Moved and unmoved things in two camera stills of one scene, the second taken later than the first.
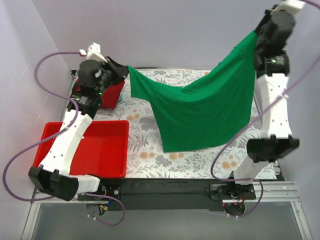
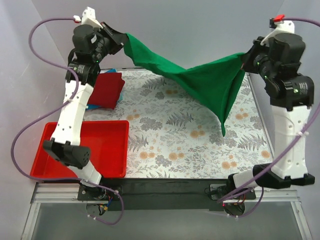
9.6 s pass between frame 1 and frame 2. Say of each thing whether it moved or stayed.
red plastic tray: stayed
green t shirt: moved
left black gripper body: moved
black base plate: stayed
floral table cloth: stayed
